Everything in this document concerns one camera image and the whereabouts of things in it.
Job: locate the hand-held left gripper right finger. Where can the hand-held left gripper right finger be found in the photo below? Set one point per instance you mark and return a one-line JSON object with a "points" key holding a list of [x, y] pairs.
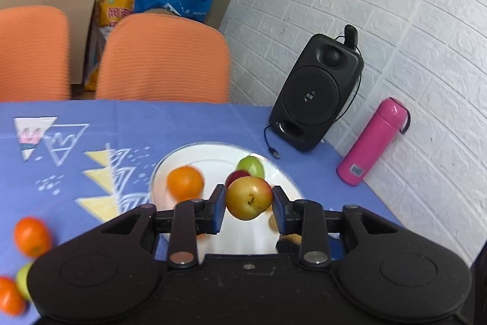
{"points": [[279, 212]]}

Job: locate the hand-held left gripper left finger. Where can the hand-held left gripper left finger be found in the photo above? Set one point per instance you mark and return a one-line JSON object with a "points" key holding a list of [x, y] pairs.
{"points": [[217, 210]]}

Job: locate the yellow-red apple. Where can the yellow-red apple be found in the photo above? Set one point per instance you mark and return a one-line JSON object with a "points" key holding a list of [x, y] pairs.
{"points": [[247, 199]]}

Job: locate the dark red apple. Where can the dark red apple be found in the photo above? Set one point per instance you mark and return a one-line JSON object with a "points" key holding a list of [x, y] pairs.
{"points": [[234, 178]]}

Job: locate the large orange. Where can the large orange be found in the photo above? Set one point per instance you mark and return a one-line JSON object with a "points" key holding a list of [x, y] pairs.
{"points": [[9, 300], [185, 184]]}

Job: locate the white plate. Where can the white plate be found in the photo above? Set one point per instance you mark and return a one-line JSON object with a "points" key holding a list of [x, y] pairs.
{"points": [[213, 165]]}

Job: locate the small green apple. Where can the small green apple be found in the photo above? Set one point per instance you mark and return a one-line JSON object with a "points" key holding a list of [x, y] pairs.
{"points": [[252, 166]]}

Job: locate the medium orange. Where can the medium orange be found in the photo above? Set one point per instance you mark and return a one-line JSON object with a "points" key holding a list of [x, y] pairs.
{"points": [[32, 236]]}

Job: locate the large green apple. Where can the large green apple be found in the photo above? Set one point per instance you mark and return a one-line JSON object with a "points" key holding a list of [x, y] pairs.
{"points": [[23, 279]]}

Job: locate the pink water bottle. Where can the pink water bottle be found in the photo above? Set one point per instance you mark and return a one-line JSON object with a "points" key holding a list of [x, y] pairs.
{"points": [[373, 142]]}

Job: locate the black speaker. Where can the black speaker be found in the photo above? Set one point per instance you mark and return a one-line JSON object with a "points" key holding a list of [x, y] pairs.
{"points": [[312, 96]]}

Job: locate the blue printed tablecloth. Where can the blue printed tablecloth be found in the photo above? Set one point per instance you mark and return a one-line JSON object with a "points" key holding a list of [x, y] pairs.
{"points": [[114, 119]]}

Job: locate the orange chair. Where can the orange chair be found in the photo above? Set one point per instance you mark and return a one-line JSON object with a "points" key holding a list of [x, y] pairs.
{"points": [[34, 54], [163, 62]]}

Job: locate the black microphone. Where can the black microphone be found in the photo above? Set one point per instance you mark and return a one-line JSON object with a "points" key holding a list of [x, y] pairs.
{"points": [[350, 35]]}

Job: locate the yellow sack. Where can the yellow sack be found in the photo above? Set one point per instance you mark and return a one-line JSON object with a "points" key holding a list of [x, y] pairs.
{"points": [[110, 5]]}

